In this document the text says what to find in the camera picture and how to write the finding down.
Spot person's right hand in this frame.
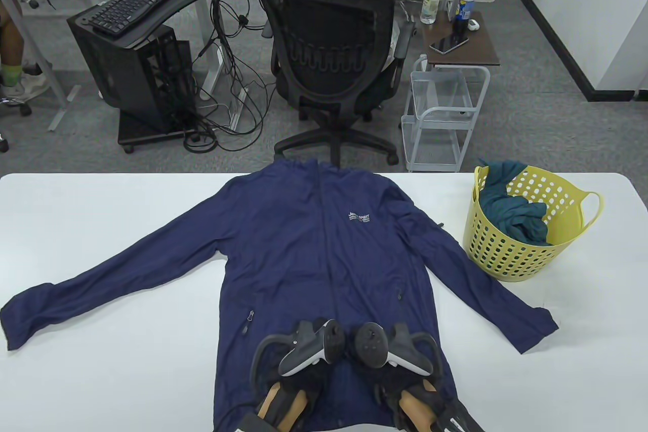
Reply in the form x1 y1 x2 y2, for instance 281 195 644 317
349 323 446 405

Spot person's left hand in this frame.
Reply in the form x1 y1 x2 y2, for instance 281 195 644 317
276 318 350 402

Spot navy blue clothes jacket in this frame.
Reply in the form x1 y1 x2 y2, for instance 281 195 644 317
0 159 559 432

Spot teal zipper clothes jacket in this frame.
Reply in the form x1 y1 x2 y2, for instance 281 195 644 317
478 160 552 247

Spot person's right forearm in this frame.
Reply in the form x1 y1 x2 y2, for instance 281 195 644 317
397 386 438 432

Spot person's left forearm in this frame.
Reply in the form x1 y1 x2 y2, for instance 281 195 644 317
256 385 310 430

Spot grey left hand controller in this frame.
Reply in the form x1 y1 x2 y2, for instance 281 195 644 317
250 319 346 397

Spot grey hand controller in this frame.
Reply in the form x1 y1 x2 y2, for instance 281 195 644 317
250 319 346 397
353 322 446 387

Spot grey right hand controller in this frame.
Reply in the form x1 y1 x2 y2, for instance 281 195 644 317
353 322 446 387

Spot yellow perforated plastic basket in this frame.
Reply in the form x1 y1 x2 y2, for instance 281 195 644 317
463 164 604 283

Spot black mesh office chair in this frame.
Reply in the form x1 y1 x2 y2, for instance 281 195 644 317
252 0 417 167

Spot black rolling computer platform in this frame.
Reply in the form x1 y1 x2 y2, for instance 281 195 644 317
117 110 203 153

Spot black smartphone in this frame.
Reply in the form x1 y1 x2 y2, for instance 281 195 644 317
429 34 470 55

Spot brown side table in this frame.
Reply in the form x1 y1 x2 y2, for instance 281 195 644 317
422 12 500 67

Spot black computer tower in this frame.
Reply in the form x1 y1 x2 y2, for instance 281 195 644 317
67 12 195 134

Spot blue cap soda bottle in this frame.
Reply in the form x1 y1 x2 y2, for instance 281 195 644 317
452 0 479 33

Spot chrome chair base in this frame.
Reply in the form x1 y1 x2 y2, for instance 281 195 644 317
0 95 32 153

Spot black keyboard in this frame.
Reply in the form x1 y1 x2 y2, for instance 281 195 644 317
89 0 183 37

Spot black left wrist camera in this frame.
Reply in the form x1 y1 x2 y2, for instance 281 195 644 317
235 413 276 432

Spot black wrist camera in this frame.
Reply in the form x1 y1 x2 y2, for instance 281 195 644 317
433 399 484 432
235 413 276 432

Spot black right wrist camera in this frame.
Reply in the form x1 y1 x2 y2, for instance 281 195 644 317
433 399 484 432

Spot tangle of black cables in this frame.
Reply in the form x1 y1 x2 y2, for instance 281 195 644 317
182 0 276 154

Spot white wire rolling cart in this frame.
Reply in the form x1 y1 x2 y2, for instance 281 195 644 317
401 55 491 173

